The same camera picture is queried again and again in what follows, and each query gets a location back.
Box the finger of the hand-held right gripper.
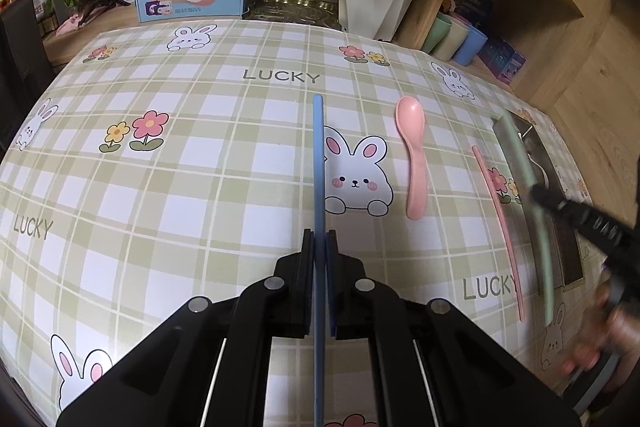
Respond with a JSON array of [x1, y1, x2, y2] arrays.
[[529, 183, 640, 260]]

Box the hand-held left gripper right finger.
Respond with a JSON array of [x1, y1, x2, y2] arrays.
[[325, 229, 582, 427]]

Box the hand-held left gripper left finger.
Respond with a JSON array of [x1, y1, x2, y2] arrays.
[[56, 228, 317, 427]]

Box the green chopstick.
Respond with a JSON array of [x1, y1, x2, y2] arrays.
[[497, 112, 557, 326]]

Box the stainless steel utensil tray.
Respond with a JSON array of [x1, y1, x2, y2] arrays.
[[492, 112, 587, 294]]

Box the blue chopstick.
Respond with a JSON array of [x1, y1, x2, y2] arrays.
[[312, 94, 329, 427]]

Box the person's right hand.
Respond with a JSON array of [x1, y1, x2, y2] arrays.
[[559, 279, 640, 390]]

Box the pink chopstick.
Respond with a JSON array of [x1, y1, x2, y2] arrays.
[[471, 145, 525, 323]]

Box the checked rabbit print tablecloth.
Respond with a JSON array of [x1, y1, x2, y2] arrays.
[[0, 19, 617, 427]]

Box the purple printed box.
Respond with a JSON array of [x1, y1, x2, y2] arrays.
[[477, 36, 527, 86]]

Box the pink plastic spoon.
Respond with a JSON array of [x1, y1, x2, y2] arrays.
[[395, 96, 429, 222]]

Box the blue plastic cup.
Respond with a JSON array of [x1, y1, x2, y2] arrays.
[[459, 27, 489, 66]]

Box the beige plastic cup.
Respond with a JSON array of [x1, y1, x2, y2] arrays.
[[440, 18, 474, 60]]

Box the green plastic cup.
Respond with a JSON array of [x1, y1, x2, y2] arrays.
[[420, 14, 454, 56]]

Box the dark blue box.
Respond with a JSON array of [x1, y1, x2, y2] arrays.
[[440, 0, 497, 30]]

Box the gold patterned tray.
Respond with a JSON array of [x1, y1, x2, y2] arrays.
[[244, 0, 347, 30]]

